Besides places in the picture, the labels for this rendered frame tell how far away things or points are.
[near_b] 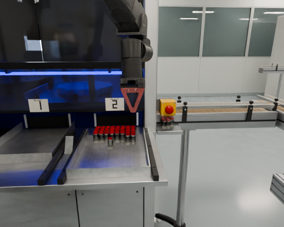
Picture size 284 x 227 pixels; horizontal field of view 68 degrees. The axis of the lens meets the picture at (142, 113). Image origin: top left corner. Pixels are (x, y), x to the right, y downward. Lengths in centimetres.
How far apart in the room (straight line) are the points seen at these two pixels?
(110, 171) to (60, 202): 63
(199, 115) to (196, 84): 476
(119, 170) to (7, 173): 37
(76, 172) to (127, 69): 35
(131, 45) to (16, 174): 54
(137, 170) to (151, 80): 44
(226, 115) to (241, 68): 513
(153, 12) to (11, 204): 117
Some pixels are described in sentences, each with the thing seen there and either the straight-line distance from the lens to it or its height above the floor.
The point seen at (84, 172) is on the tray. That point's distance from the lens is 70.
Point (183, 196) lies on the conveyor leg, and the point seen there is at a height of 38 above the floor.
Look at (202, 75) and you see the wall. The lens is 593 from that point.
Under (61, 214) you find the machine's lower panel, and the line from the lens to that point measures 133.
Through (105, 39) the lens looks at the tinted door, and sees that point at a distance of 97.
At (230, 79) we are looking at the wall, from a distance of 625.
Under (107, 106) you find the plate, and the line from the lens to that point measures 99.
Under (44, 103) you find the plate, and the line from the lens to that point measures 105.
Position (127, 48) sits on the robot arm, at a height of 127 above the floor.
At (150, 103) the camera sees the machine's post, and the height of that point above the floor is 102.
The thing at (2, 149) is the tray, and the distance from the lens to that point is 102.
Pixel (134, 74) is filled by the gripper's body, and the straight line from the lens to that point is 59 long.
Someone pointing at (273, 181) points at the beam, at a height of 51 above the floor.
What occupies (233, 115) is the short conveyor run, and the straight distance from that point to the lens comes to 125.
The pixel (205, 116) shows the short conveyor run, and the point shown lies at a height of 92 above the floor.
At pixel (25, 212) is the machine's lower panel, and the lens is 138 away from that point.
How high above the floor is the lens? 127
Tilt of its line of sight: 17 degrees down
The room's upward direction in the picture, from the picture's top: straight up
